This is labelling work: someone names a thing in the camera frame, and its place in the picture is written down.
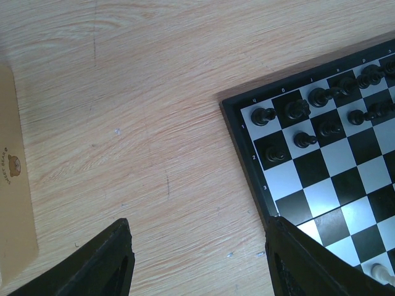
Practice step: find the black bishop piece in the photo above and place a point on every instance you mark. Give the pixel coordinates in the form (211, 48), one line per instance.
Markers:
(319, 97)

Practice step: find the black pawn edge file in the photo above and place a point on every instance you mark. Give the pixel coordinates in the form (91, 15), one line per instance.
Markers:
(275, 154)

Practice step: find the black grey chess board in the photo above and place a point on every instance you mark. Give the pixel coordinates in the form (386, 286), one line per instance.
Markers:
(339, 191)

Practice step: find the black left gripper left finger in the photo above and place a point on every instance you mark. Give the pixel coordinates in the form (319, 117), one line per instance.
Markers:
(102, 266)

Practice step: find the black knight piece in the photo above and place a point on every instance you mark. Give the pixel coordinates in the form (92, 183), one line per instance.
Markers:
(297, 109)

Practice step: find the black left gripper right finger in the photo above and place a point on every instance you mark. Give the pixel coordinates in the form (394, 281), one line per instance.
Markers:
(299, 265)

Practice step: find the black rook corner piece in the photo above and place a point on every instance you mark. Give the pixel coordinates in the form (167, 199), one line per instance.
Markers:
(261, 116)

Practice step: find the white pawn on board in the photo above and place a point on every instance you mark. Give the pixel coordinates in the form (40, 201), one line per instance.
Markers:
(381, 274)

